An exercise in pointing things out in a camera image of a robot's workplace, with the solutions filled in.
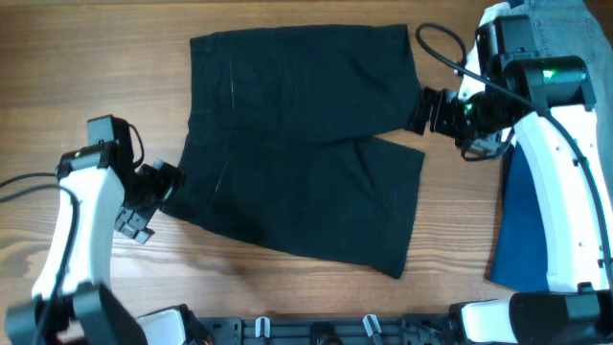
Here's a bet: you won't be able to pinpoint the light blue denim shorts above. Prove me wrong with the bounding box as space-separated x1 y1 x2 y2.
499 0 612 192

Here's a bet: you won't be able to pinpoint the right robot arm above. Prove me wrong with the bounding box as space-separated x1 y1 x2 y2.
407 15 612 344

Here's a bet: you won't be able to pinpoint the left black camera cable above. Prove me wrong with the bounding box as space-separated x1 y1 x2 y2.
0 123 146 345

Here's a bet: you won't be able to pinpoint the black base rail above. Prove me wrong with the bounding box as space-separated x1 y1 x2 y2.
200 314 458 345

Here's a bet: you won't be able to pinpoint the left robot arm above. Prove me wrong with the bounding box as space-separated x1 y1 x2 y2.
5 115 213 344

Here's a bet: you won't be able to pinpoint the blue cloth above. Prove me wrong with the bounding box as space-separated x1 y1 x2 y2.
489 145 549 292

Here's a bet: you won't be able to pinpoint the black shorts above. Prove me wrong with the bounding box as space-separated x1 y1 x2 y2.
165 24 424 278

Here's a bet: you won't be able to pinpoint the white shirt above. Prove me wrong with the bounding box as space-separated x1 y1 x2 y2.
459 2 511 102

